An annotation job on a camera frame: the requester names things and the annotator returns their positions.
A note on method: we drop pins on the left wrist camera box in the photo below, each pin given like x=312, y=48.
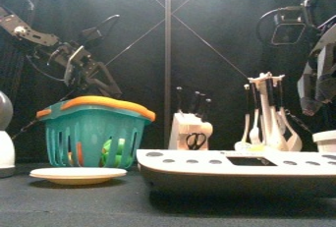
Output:
x=91, y=34

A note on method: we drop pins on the black toy scissors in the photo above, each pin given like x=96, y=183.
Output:
x=196, y=141

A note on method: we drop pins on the white and grey toy appliance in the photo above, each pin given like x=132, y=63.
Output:
x=5, y=145

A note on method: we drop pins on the white kitchen scale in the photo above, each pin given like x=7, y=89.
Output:
x=236, y=172

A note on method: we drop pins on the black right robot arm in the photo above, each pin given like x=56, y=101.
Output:
x=321, y=18

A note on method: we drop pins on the white toy knife block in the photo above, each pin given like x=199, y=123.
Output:
x=184, y=127

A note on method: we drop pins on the white toy pot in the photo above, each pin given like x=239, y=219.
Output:
x=325, y=141

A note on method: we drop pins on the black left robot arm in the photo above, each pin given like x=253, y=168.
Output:
x=27, y=33

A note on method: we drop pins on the white utensil stand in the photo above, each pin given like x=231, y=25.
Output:
x=265, y=106

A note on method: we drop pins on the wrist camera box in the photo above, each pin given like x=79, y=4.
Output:
x=91, y=34
x=288, y=32

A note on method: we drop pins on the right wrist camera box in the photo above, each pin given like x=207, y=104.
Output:
x=288, y=32

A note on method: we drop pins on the vertical metal frame pole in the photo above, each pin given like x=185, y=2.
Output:
x=167, y=57

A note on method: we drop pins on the green toy vegetable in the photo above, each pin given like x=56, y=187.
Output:
x=115, y=154

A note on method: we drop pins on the cream toy plate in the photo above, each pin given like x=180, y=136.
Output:
x=77, y=174

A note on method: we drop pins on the orange toy carrot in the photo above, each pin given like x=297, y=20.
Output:
x=79, y=153

